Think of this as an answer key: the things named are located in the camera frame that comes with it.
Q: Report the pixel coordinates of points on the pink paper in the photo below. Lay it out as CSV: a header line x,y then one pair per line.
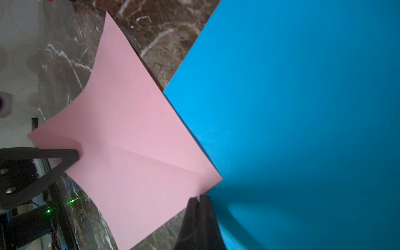
x,y
138,162

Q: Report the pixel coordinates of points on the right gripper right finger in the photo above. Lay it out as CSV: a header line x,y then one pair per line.
x,y
199,229

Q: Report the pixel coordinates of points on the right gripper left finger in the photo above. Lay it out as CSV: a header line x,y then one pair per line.
x,y
20,181

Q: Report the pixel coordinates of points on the blue paper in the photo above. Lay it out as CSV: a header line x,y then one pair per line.
x,y
297,105

